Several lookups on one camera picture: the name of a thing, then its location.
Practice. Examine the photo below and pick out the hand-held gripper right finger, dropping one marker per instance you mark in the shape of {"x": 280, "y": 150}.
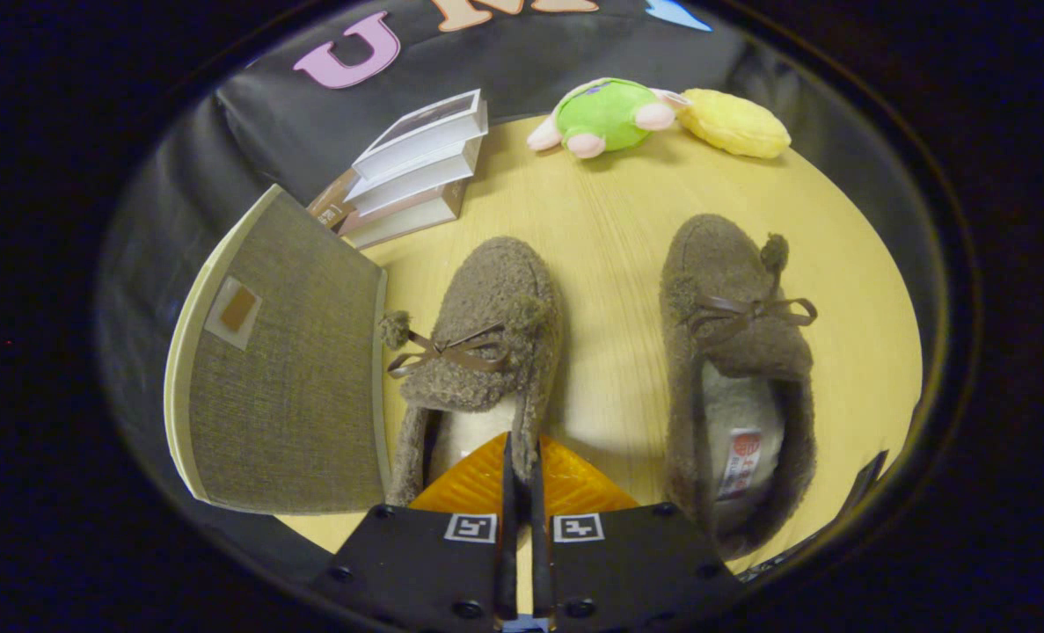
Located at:
{"x": 539, "y": 554}

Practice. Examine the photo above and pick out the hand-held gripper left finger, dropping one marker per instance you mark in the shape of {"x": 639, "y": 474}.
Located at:
{"x": 508, "y": 554}

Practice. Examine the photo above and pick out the brown fuzzy shoe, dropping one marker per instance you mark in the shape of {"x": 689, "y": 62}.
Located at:
{"x": 715, "y": 264}
{"x": 486, "y": 290}

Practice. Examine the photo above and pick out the grey fabric storage box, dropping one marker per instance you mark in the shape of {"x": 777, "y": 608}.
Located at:
{"x": 293, "y": 378}

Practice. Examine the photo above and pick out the white paperback book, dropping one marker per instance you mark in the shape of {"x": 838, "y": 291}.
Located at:
{"x": 416, "y": 176}
{"x": 407, "y": 220}

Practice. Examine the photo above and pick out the green plush toy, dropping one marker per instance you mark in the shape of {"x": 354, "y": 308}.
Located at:
{"x": 609, "y": 114}

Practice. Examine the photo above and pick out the yellow plush toy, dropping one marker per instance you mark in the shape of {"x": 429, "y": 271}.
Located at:
{"x": 737, "y": 123}

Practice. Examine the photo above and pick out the black backdrop cloth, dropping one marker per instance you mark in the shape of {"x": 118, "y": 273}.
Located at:
{"x": 522, "y": 61}

